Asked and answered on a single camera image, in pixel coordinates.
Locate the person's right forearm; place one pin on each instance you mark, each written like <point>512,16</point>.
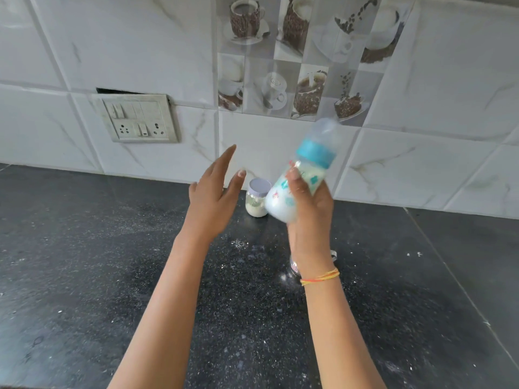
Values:
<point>336,336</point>

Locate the person's right thumb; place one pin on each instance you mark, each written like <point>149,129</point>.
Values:
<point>296,183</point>

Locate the person's right hand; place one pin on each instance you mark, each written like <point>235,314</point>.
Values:
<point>310,234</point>

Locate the person's left forearm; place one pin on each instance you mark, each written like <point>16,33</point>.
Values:
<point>162,320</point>

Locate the person's left thumb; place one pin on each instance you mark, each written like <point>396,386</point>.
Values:
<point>237,183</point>

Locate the small jar with white lid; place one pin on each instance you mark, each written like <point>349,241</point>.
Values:
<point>257,198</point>

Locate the baby bottle with blue collar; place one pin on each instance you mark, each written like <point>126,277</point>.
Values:
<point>314,155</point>

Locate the shiny steel container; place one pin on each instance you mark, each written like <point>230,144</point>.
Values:
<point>294,267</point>

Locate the person's left hand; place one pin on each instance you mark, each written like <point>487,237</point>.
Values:
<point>206,206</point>

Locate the white wall switch socket plate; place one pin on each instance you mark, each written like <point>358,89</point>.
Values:
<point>138,119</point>

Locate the yellow orange thread wristband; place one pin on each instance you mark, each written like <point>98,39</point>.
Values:
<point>320,276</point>

